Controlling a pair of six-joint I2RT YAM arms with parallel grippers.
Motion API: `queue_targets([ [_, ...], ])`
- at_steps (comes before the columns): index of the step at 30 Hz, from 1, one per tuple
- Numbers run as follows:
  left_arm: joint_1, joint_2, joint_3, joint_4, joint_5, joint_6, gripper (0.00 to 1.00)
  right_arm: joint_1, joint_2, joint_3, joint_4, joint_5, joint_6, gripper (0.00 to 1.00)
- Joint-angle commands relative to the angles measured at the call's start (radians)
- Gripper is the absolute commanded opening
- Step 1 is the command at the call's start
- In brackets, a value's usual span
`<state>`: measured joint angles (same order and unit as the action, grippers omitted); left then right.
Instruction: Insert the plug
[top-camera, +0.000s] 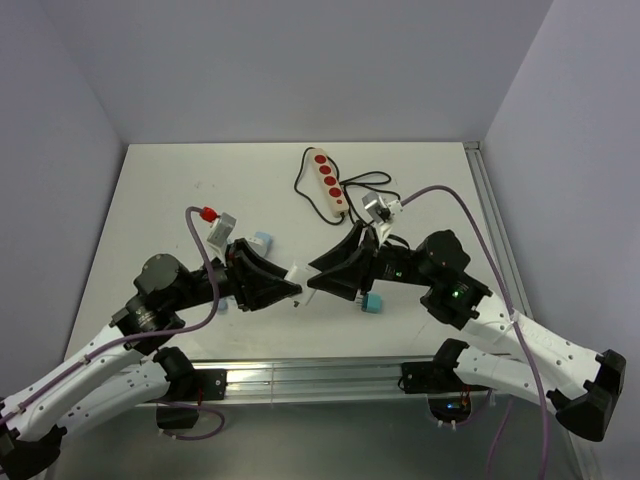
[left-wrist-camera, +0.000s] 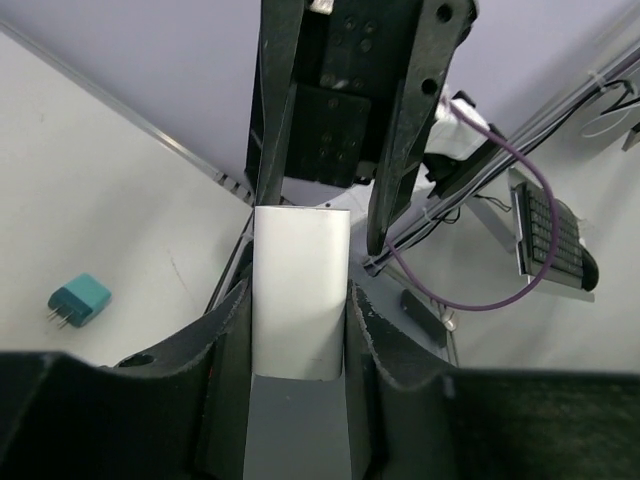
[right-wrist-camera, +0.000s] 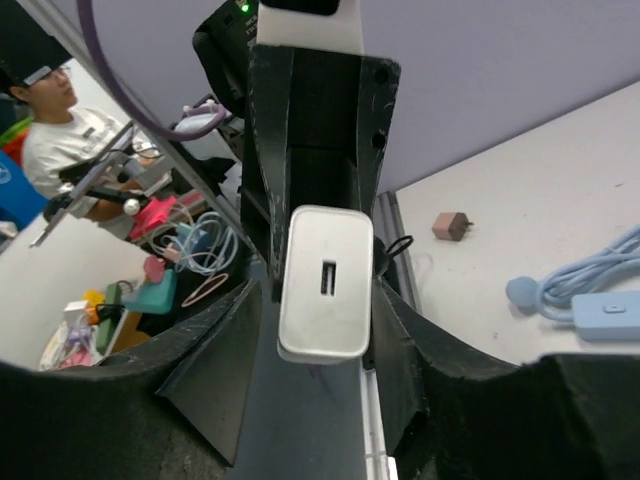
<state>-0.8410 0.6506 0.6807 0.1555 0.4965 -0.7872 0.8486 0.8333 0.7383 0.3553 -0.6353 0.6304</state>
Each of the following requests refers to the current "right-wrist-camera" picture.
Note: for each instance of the light blue power strip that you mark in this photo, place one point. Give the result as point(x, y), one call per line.
point(609, 316)

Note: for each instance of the person in white shirt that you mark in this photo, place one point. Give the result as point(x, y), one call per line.
point(62, 133)

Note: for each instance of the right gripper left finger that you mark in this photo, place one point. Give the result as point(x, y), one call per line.
point(169, 408)

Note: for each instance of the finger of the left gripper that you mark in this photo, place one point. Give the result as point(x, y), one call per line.
point(266, 173)
point(378, 86)

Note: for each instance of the white square charger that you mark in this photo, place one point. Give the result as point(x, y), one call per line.
point(325, 313)

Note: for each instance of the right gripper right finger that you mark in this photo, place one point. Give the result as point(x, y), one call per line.
point(564, 416)

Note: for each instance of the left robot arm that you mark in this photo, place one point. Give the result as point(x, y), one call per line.
point(316, 108)

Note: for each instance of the pink plug adapter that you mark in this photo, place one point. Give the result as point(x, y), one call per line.
point(451, 226)

